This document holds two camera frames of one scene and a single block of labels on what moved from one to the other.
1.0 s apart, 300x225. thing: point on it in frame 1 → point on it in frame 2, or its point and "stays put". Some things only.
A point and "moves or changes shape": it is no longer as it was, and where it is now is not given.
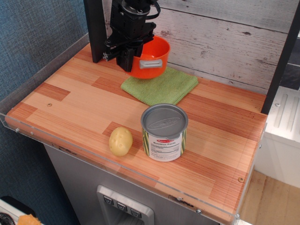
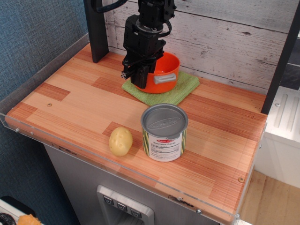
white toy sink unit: x=279 y=154 stays put
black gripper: x=129 y=29 → x=141 y=49
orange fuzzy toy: x=28 y=219 stays put
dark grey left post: x=95 y=18 stays put
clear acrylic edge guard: x=137 y=179 stays put
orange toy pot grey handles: x=152 y=63 moves or changes shape
